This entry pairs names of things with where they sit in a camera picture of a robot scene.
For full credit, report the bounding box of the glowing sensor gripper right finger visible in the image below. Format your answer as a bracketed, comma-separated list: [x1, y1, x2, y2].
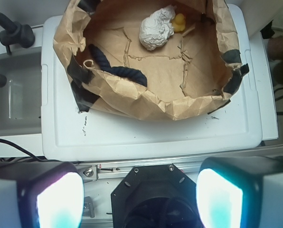
[196, 156, 283, 228]

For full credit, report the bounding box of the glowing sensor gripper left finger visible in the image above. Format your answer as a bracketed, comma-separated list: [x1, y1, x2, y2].
[0, 162, 85, 228]

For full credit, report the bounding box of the white plastic bin lid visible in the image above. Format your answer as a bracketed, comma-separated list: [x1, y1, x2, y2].
[41, 4, 263, 162]

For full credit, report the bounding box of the clear plastic container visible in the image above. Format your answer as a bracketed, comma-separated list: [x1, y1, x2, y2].
[0, 47, 41, 136]

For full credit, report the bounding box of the brown paper bag tray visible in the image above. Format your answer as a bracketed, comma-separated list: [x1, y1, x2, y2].
[53, 0, 249, 121]

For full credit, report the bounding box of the black clamp knob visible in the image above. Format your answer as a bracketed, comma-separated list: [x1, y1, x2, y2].
[0, 12, 35, 55]

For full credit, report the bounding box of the yellow rubber duck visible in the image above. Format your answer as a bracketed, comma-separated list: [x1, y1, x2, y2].
[171, 13, 186, 33]

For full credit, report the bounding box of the crumpled white paper ball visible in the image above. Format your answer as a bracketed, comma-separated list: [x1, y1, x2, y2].
[139, 5, 175, 51]

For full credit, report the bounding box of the aluminium frame rail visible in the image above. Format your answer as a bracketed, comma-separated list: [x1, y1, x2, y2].
[75, 144, 283, 182]

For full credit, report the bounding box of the black cable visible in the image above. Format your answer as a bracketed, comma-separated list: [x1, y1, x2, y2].
[0, 136, 59, 162]

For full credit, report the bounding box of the black octagonal mount plate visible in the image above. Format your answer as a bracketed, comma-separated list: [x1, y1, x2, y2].
[111, 164, 203, 228]

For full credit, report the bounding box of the dark blue rope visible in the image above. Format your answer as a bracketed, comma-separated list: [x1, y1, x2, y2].
[88, 44, 148, 87]

